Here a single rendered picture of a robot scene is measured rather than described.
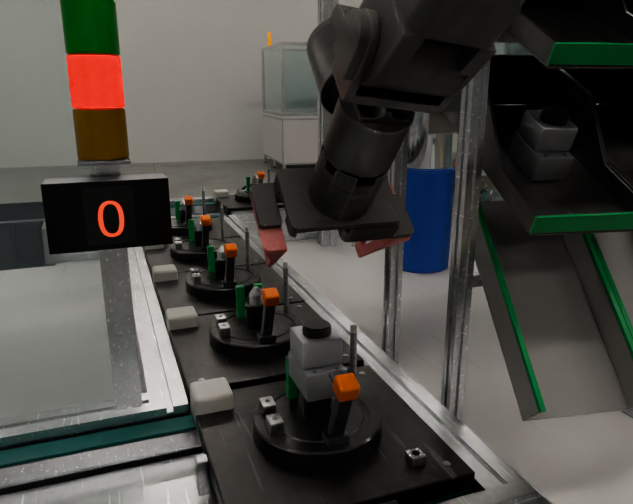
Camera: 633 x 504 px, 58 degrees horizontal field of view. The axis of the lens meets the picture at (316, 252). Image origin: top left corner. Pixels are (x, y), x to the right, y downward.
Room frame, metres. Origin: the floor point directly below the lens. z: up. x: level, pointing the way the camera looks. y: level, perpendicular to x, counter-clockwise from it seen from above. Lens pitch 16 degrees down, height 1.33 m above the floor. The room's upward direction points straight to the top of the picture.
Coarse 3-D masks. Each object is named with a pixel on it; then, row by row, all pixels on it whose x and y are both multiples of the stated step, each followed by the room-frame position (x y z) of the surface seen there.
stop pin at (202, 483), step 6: (198, 456) 0.51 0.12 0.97; (204, 456) 0.51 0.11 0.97; (198, 462) 0.50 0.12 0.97; (204, 462) 0.50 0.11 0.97; (198, 468) 0.50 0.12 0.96; (204, 468) 0.50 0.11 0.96; (198, 474) 0.50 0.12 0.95; (204, 474) 0.50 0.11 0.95; (198, 480) 0.50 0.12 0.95; (204, 480) 0.50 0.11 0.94; (198, 486) 0.50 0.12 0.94; (204, 486) 0.50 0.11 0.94; (198, 492) 0.50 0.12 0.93; (204, 492) 0.50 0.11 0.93
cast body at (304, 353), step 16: (320, 320) 0.56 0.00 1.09; (304, 336) 0.54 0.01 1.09; (320, 336) 0.53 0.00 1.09; (336, 336) 0.54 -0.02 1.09; (304, 352) 0.52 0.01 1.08; (320, 352) 0.53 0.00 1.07; (336, 352) 0.53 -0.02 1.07; (304, 368) 0.52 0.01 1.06; (320, 368) 0.53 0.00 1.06; (336, 368) 0.53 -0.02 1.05; (304, 384) 0.52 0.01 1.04; (320, 384) 0.51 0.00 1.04
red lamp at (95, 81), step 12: (72, 60) 0.57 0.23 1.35; (84, 60) 0.57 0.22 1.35; (96, 60) 0.57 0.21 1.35; (108, 60) 0.58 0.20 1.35; (120, 60) 0.60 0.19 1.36; (72, 72) 0.57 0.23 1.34; (84, 72) 0.57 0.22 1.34; (96, 72) 0.57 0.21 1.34; (108, 72) 0.58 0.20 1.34; (120, 72) 0.59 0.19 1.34; (72, 84) 0.57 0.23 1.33; (84, 84) 0.57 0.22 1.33; (96, 84) 0.57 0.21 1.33; (108, 84) 0.57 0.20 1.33; (120, 84) 0.59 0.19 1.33; (72, 96) 0.57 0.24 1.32; (84, 96) 0.57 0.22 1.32; (96, 96) 0.57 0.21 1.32; (108, 96) 0.57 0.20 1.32; (120, 96) 0.59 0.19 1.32
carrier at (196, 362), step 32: (256, 288) 0.78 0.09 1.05; (288, 288) 0.83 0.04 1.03; (192, 320) 0.83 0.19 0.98; (224, 320) 0.78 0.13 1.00; (256, 320) 0.77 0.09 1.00; (288, 320) 0.81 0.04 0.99; (192, 352) 0.74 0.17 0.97; (224, 352) 0.73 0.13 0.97; (256, 352) 0.72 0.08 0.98; (288, 352) 0.74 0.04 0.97; (256, 384) 0.66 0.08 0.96
